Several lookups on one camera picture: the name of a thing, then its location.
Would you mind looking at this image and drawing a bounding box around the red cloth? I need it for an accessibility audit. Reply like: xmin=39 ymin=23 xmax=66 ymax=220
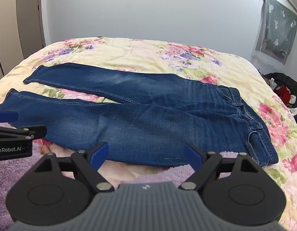
xmin=278 ymin=87 xmax=293 ymax=102

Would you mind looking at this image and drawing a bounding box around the beige wardrobe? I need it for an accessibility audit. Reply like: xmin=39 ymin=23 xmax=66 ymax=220
xmin=0 ymin=0 xmax=47 ymax=77

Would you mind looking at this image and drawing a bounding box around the floral quilt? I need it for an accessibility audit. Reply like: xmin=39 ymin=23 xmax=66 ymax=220
xmin=0 ymin=37 xmax=297 ymax=229

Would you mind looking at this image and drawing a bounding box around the purple fuzzy blanket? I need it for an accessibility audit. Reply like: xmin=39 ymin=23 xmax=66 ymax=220
xmin=0 ymin=123 xmax=247 ymax=231

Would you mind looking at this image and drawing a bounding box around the green patterned hanging curtain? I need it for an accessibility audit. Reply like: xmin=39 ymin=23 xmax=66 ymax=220
xmin=255 ymin=0 xmax=297 ymax=64

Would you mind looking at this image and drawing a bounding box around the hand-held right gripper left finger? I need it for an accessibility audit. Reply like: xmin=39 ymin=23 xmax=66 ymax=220
xmin=34 ymin=141 xmax=115 ymax=194

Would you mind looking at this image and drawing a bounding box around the pile of dark clothes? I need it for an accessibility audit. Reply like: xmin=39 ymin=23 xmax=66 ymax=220
xmin=262 ymin=72 xmax=297 ymax=109

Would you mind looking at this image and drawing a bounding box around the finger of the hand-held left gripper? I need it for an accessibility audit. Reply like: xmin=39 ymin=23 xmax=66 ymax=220
xmin=0 ymin=111 xmax=18 ymax=124
xmin=0 ymin=125 xmax=47 ymax=142

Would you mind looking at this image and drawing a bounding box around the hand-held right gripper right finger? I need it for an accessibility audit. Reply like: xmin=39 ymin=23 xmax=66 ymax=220
xmin=179 ymin=143 xmax=260 ymax=191

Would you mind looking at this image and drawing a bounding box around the dark blue towel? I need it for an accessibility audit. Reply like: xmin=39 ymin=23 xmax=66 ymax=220
xmin=0 ymin=63 xmax=279 ymax=167

